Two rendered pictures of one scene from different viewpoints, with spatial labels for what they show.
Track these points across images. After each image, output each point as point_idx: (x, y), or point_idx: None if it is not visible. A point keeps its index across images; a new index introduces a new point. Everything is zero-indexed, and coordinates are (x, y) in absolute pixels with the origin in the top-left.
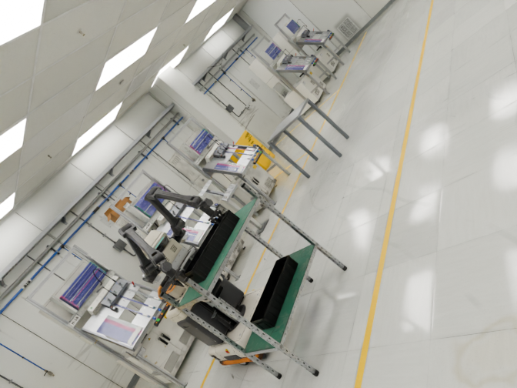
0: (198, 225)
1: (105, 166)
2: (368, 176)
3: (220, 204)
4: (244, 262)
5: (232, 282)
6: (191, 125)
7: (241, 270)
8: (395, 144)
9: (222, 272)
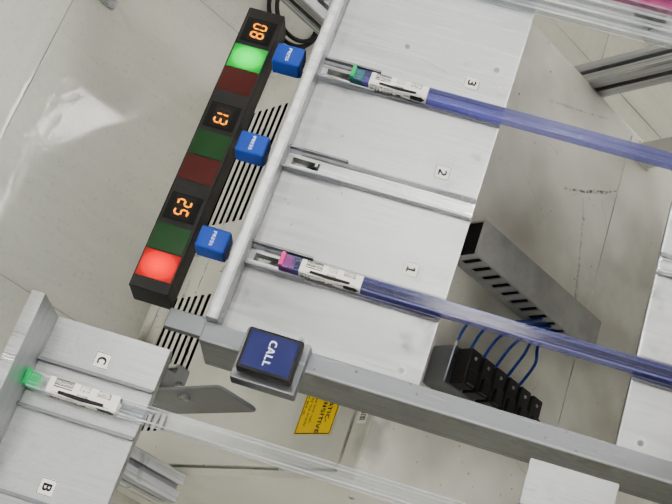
0: (474, 44)
1: None
2: None
3: (213, 385)
4: (56, 136)
5: (165, 8)
6: None
7: (79, 51)
8: None
9: (263, 102)
